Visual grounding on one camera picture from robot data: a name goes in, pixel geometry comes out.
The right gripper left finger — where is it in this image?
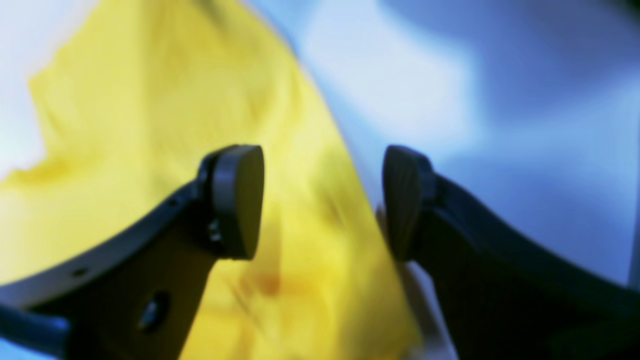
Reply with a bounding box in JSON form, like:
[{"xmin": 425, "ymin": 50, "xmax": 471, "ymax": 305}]
[{"xmin": 0, "ymin": 145, "xmax": 265, "ymax": 360}]

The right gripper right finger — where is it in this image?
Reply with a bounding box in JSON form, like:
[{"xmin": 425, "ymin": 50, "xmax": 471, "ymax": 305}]
[{"xmin": 382, "ymin": 145, "xmax": 640, "ymax": 360}]

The yellow t-shirt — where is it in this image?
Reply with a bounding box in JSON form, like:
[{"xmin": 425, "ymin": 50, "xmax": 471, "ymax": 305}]
[{"xmin": 1, "ymin": 0, "xmax": 422, "ymax": 360}]

